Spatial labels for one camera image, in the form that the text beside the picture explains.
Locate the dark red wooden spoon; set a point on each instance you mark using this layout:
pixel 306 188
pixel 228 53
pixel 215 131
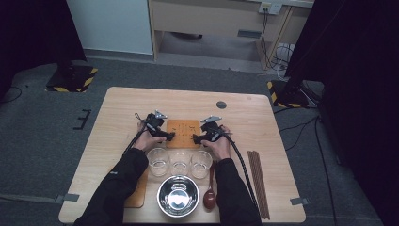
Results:
pixel 209 199

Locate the white cabinet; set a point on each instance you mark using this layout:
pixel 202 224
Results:
pixel 109 25

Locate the white wall socket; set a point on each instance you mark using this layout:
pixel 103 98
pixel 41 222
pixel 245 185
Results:
pixel 270 8

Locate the row of brown chopsticks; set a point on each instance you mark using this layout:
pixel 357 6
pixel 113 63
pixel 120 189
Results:
pixel 258 182

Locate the dark grey rectangular plate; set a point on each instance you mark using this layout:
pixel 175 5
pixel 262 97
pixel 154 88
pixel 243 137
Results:
pixel 249 34

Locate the shiny metal bowl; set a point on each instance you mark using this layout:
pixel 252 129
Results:
pixel 178 197

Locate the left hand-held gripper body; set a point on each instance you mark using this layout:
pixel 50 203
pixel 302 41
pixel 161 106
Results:
pixel 154 124

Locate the clear glass cup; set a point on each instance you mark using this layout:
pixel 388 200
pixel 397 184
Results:
pixel 180 164
pixel 158 164
pixel 200 166

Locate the person's right hand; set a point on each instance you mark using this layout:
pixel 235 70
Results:
pixel 221 147

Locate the black round table grommet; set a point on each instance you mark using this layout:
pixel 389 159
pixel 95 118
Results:
pixel 221 104

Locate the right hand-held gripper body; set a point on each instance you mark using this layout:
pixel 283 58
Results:
pixel 211 130

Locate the person's left hand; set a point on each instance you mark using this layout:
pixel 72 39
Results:
pixel 146 141

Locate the black curtain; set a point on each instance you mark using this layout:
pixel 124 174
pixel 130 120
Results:
pixel 360 94
pixel 31 31

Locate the black yellow striped stand base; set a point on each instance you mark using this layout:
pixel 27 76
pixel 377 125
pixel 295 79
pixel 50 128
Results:
pixel 288 94
pixel 73 80

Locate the grey tape strip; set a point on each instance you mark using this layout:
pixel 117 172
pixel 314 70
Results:
pixel 299 201
pixel 69 197

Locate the wooden slotted trivet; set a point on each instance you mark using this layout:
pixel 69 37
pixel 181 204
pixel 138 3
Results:
pixel 139 194
pixel 183 132

